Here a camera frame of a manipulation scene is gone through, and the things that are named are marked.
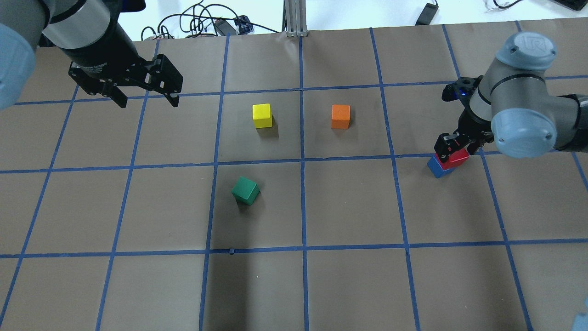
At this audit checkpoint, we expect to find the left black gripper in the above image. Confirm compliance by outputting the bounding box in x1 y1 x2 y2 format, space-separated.
68 54 183 108

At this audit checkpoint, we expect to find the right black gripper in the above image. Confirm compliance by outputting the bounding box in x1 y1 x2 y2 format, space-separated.
434 77 494 163

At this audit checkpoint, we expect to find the red wooden block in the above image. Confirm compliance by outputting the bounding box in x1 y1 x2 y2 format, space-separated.
435 148 470 171

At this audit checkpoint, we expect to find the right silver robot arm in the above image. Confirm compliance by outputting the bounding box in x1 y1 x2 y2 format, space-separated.
434 31 588 168

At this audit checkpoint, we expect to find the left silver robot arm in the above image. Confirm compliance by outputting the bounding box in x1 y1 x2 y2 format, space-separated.
0 0 183 109

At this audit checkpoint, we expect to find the blue wooden block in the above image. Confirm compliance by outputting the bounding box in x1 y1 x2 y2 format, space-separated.
427 154 455 178

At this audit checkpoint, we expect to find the orange wooden block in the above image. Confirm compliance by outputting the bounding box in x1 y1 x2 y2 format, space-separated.
330 104 351 130

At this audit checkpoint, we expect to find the yellow wooden block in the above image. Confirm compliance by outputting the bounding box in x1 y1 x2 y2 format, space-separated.
252 103 273 129

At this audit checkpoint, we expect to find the green wooden block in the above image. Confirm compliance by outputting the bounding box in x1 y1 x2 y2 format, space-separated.
231 177 260 205

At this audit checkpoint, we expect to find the black power adapter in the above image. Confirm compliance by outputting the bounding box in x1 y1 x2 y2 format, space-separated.
415 3 439 26

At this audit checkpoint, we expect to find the aluminium frame post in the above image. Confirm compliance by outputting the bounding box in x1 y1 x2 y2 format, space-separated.
282 0 308 38

